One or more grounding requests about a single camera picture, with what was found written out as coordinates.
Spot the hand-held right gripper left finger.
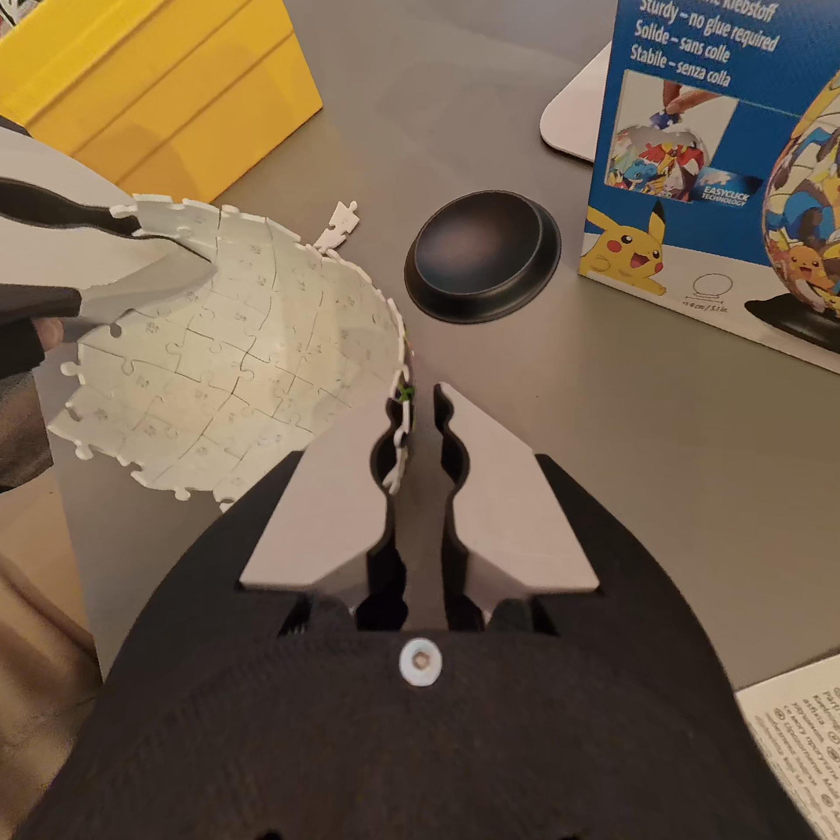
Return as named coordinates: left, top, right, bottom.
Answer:
left=239, top=395, right=406, bottom=629

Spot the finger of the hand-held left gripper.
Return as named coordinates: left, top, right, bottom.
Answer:
left=0, top=122, right=143, bottom=237
left=0, top=222, right=217, bottom=324

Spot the person's left hand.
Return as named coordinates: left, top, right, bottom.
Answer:
left=33, top=318, right=67, bottom=368

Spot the yellow plastic bin stack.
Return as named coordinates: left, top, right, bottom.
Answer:
left=0, top=0, right=324, bottom=204

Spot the black round stand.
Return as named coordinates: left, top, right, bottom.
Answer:
left=403, top=190, right=563, bottom=324

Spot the blue puzzle box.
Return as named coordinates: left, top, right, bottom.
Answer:
left=577, top=0, right=840, bottom=375

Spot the colourful puzzle ball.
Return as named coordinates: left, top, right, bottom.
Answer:
left=46, top=193, right=419, bottom=513

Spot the white-backed puzzle piece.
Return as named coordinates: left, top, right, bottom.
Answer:
left=314, top=200, right=361, bottom=252

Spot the white rounded object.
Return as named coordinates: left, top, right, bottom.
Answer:
left=539, top=41, right=614, bottom=164

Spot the printed paper leaflet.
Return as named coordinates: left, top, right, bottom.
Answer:
left=734, top=656, right=840, bottom=840

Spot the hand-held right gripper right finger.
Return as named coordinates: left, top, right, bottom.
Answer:
left=435, top=383, right=601, bottom=629

